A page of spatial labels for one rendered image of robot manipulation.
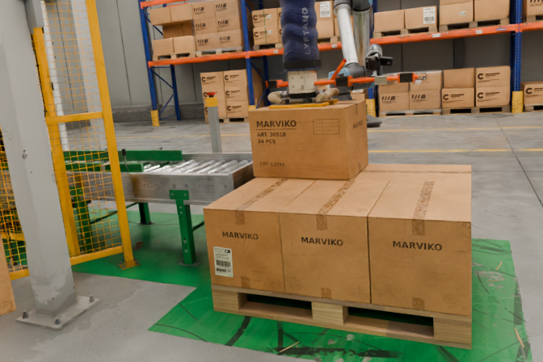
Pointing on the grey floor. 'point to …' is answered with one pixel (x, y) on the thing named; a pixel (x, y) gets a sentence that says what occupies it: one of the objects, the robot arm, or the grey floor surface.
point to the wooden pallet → (321, 309)
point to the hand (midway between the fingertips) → (377, 69)
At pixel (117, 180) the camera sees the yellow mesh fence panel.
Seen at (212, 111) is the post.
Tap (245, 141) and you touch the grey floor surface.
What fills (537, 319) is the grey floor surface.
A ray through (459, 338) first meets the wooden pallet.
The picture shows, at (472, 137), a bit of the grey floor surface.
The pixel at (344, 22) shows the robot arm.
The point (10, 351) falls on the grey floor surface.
